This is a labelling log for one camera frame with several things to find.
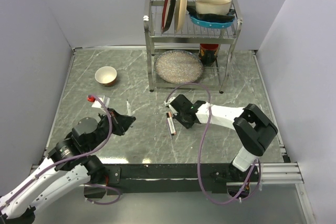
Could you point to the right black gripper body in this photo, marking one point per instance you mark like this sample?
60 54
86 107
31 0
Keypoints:
179 117

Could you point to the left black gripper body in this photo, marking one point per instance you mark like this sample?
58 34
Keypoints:
103 126

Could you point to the white pen orange cap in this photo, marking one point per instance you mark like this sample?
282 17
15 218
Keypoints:
173 129

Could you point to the green white pen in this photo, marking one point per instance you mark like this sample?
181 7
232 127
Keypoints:
129 111

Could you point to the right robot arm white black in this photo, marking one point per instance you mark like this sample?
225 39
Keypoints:
254 128

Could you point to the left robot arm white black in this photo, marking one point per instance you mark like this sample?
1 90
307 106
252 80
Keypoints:
69 164

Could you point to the speckled grey plate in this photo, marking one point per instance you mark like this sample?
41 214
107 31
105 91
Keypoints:
178 66

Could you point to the small cream bowl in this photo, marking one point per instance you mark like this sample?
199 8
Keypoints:
106 76

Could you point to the red black mug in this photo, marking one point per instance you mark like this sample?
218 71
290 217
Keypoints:
208 53

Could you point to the steel dish rack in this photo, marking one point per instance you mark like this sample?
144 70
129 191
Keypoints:
188 38

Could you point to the blue dotted dish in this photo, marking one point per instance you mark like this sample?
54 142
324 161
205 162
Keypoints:
212 25

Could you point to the beige plate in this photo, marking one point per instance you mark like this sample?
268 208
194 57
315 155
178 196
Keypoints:
180 12

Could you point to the black dish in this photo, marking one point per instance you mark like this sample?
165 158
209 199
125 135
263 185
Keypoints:
211 17

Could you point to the red black plate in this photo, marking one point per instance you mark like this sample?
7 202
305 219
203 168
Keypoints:
167 15

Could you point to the cream ceramic bowl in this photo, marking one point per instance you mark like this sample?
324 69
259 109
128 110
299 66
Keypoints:
217 7

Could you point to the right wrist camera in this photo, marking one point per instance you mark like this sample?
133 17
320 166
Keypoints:
168 101

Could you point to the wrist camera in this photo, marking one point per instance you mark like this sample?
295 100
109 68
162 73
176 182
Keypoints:
97 103
168 101

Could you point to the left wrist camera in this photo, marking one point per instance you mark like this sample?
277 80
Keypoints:
97 103

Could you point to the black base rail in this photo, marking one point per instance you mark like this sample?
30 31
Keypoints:
169 178

